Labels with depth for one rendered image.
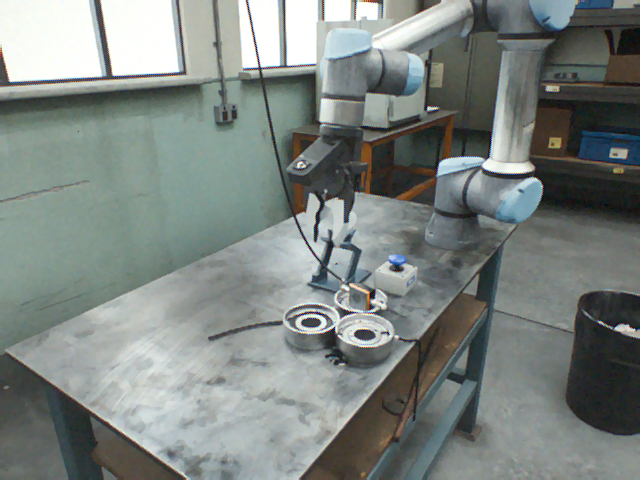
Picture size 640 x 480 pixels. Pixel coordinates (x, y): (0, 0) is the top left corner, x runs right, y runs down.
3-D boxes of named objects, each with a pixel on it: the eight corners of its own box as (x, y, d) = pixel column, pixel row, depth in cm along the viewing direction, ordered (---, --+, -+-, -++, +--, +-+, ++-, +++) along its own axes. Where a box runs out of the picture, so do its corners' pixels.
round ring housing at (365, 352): (339, 368, 81) (339, 348, 79) (331, 333, 90) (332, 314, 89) (400, 364, 82) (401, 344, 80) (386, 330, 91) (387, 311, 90)
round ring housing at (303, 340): (275, 348, 86) (275, 328, 84) (292, 317, 95) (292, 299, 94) (332, 356, 84) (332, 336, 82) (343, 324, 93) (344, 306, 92)
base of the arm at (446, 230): (437, 226, 142) (440, 194, 138) (488, 237, 134) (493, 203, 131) (416, 242, 131) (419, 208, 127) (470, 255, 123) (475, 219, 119)
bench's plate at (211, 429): (257, 539, 55) (256, 527, 54) (6, 358, 87) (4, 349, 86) (517, 228, 146) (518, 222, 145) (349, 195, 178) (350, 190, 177)
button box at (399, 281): (403, 297, 103) (404, 277, 101) (374, 288, 107) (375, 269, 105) (418, 283, 109) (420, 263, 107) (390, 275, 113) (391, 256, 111)
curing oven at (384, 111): (396, 134, 294) (403, 18, 269) (315, 125, 326) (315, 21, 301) (434, 121, 341) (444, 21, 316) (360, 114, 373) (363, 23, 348)
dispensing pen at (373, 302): (410, 325, 88) (344, 292, 99) (412, 305, 86) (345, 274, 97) (402, 329, 86) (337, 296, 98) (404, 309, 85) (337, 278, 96)
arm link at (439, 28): (474, -29, 112) (308, 47, 95) (515, -35, 104) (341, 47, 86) (478, 22, 118) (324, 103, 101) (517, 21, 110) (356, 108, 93)
